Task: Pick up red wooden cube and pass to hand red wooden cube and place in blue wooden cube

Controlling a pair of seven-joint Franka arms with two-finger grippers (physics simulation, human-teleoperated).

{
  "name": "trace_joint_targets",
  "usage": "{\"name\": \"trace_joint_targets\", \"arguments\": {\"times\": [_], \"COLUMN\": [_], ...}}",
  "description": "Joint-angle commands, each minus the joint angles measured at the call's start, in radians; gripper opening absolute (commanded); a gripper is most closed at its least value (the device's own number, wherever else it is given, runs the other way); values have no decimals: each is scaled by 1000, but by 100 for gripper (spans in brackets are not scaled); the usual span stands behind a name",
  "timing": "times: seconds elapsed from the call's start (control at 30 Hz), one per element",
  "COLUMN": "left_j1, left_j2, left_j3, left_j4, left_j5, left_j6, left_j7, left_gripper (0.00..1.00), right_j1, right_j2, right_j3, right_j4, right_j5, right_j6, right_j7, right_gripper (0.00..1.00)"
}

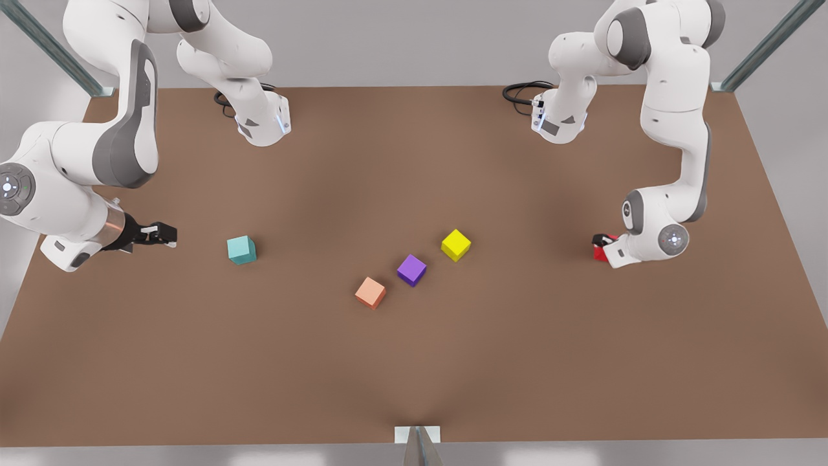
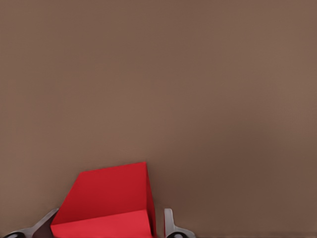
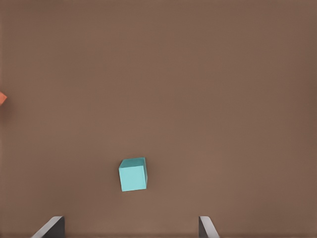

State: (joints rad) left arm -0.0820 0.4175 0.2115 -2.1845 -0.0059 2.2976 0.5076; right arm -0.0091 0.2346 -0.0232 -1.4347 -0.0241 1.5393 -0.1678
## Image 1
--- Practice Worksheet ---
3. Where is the teal blue wooden cube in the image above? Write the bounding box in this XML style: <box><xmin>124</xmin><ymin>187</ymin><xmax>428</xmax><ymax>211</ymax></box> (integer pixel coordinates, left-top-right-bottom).
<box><xmin>226</xmin><ymin>235</ymin><xmax>257</xmax><ymax>266</ymax></box>

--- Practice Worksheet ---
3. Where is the yellow wooden cube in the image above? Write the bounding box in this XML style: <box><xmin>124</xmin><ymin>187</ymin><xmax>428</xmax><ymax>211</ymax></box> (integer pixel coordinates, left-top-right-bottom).
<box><xmin>441</xmin><ymin>228</ymin><xmax>472</xmax><ymax>263</ymax></box>

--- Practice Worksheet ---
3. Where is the purple wooden cube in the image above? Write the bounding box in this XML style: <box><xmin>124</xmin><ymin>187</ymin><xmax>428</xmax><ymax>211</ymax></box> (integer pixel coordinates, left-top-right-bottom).
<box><xmin>396</xmin><ymin>254</ymin><xmax>428</xmax><ymax>288</ymax></box>

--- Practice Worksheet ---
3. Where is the orange wooden cube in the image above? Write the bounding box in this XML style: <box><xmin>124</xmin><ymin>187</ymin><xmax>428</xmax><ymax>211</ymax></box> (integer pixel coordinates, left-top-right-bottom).
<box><xmin>354</xmin><ymin>276</ymin><xmax>387</xmax><ymax>311</ymax></box>

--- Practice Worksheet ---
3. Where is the black right arm cable loop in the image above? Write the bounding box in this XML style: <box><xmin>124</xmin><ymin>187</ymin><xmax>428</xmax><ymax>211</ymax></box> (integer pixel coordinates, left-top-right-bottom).
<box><xmin>213</xmin><ymin>82</ymin><xmax>278</xmax><ymax>121</ymax></box>

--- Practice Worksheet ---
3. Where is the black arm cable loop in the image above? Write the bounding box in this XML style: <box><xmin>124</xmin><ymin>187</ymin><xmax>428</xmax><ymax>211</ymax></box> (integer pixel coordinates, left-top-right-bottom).
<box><xmin>213</xmin><ymin>82</ymin><xmax>278</xmax><ymax>121</ymax></box>
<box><xmin>502</xmin><ymin>80</ymin><xmax>558</xmax><ymax>118</ymax></box>

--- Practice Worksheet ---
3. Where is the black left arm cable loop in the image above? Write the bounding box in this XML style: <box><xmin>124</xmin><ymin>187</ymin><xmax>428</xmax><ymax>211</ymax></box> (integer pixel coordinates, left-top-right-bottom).
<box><xmin>502</xmin><ymin>80</ymin><xmax>558</xmax><ymax>118</ymax></box>

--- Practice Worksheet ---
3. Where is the silver frame post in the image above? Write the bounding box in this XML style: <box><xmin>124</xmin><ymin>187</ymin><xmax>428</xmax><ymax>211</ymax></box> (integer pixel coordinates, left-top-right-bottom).
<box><xmin>394</xmin><ymin>425</ymin><xmax>442</xmax><ymax>466</ymax></box>
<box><xmin>0</xmin><ymin>0</ymin><xmax>116</xmax><ymax>98</ymax></box>
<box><xmin>710</xmin><ymin>0</ymin><xmax>828</xmax><ymax>93</ymax></box>

